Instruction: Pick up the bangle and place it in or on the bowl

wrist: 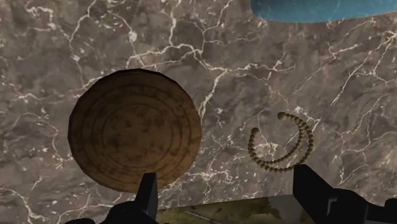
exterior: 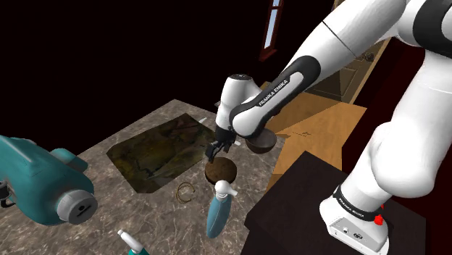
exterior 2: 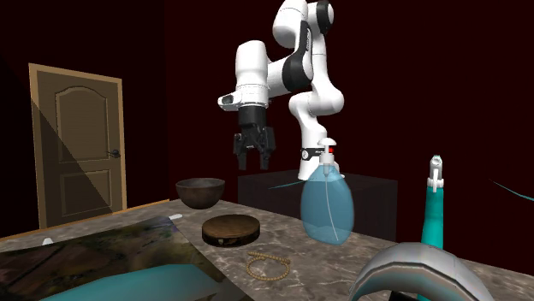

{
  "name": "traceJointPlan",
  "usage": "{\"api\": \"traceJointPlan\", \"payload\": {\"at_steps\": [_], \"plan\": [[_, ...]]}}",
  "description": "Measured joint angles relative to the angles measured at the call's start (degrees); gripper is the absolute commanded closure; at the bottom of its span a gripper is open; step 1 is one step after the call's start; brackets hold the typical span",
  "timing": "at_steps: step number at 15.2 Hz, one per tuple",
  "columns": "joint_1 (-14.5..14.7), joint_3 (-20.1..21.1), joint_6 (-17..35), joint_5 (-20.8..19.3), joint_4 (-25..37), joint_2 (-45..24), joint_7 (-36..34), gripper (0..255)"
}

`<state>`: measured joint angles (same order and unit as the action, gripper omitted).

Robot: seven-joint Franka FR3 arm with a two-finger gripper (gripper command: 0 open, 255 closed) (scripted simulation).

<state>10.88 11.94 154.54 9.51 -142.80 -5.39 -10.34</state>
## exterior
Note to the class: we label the dark robot stand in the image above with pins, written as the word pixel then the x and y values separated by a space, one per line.
pixel 289 212

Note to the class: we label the brown round disc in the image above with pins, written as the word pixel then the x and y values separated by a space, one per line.
pixel 221 171

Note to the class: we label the blue spray bottle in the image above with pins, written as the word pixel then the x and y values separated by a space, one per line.
pixel 218 213

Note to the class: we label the wooden door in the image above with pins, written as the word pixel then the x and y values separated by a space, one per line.
pixel 346 76

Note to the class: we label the dark sink basin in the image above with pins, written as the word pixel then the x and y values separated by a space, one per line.
pixel 159 152

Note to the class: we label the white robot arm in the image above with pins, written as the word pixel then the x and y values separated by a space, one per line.
pixel 399 148

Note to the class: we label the teal stand mixer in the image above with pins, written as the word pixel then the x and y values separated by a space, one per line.
pixel 33 183

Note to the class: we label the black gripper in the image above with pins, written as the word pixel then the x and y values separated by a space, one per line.
pixel 223 135

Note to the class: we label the red framed window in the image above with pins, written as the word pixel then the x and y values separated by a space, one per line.
pixel 271 28

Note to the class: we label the teal spray bottle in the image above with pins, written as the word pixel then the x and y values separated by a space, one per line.
pixel 133 244

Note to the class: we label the brown bowl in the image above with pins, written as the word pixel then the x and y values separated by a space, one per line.
pixel 262 142

